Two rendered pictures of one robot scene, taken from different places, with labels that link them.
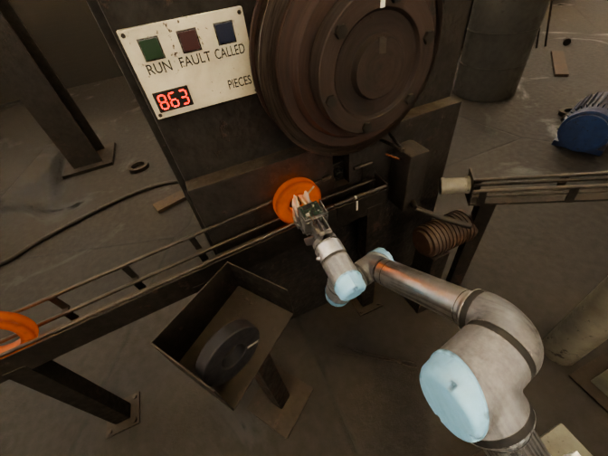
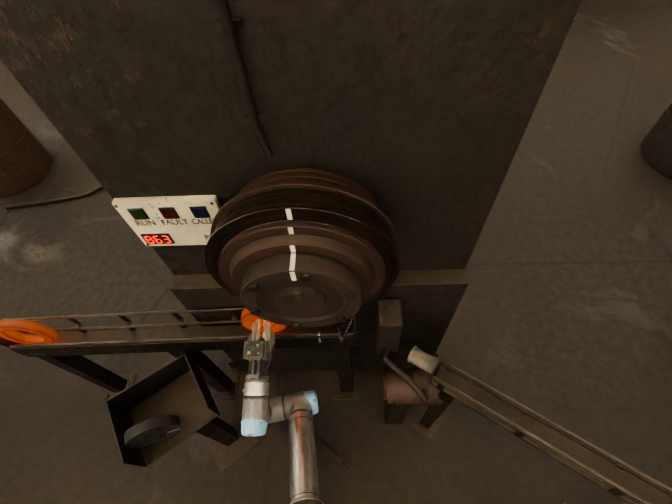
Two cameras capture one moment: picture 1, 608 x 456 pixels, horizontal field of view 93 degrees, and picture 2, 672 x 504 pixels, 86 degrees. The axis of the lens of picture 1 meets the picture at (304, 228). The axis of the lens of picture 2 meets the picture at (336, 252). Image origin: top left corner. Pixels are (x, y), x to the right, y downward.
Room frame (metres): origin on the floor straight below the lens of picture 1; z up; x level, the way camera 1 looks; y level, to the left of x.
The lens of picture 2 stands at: (0.32, -0.45, 1.87)
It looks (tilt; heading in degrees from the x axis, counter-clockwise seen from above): 55 degrees down; 22
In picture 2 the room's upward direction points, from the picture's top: 6 degrees counter-clockwise
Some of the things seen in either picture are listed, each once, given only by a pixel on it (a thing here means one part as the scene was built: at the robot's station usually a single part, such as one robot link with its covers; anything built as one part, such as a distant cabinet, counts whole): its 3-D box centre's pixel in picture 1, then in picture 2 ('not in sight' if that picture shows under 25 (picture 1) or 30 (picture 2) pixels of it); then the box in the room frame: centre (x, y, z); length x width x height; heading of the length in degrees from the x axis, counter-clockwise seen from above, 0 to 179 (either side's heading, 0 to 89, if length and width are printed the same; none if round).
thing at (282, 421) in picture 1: (256, 371); (198, 425); (0.37, 0.22, 0.36); 0.26 x 0.20 x 0.72; 142
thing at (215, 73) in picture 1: (197, 65); (178, 222); (0.76, 0.18, 1.15); 0.26 x 0.02 x 0.18; 107
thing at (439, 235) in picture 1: (434, 265); (407, 399); (0.73, -0.53, 0.27); 0.22 x 0.13 x 0.53; 107
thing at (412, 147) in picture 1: (405, 176); (387, 325); (0.84, -0.40, 0.68); 0.11 x 0.08 x 0.24; 17
